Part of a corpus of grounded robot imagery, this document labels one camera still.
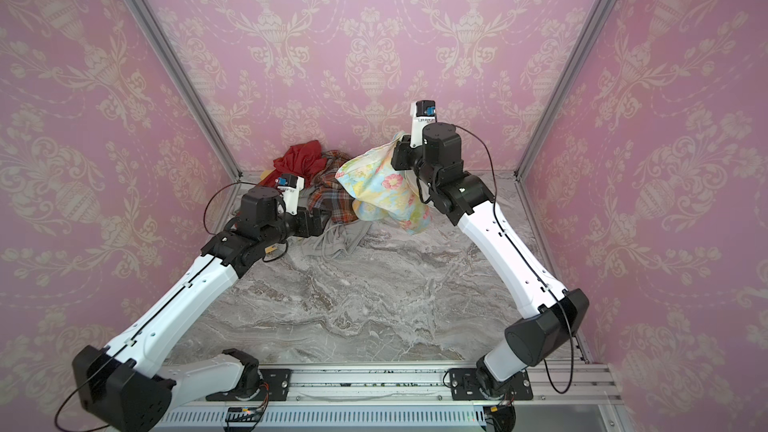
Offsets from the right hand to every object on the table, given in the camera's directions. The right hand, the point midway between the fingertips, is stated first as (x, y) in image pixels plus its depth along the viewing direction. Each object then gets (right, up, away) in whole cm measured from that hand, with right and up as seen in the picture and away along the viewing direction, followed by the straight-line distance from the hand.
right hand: (400, 135), depth 69 cm
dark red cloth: (-34, 0, +40) cm, 53 cm away
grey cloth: (-20, -27, +28) cm, 44 cm away
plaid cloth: (-23, -13, +31) cm, 41 cm away
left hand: (-20, -18, +7) cm, 28 cm away
